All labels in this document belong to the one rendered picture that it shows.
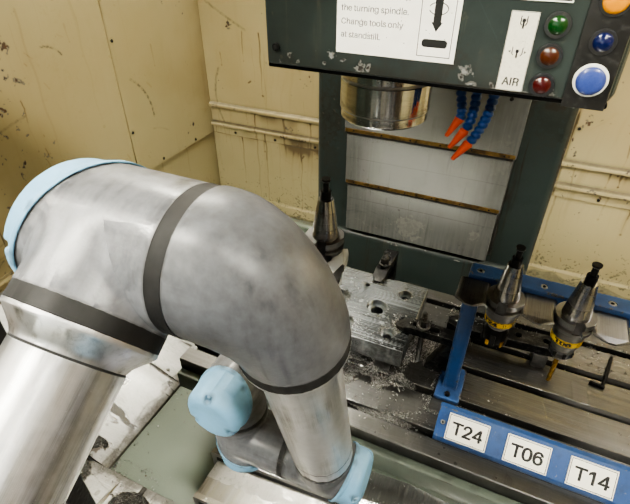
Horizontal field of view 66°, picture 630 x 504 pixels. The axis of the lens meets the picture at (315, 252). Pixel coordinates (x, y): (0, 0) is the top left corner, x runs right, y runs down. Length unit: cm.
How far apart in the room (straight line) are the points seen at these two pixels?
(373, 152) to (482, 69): 83
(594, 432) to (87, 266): 104
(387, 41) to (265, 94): 138
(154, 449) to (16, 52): 109
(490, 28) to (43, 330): 54
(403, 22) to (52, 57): 116
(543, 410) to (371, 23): 86
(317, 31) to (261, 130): 139
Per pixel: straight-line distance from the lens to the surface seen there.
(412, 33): 66
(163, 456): 140
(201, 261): 30
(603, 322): 92
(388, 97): 83
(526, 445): 105
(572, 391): 124
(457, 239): 151
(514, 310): 88
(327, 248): 77
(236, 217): 31
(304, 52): 72
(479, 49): 65
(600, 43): 63
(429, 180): 143
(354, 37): 68
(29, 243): 39
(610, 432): 120
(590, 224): 190
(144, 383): 151
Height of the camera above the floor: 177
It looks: 36 degrees down
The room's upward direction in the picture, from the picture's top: straight up
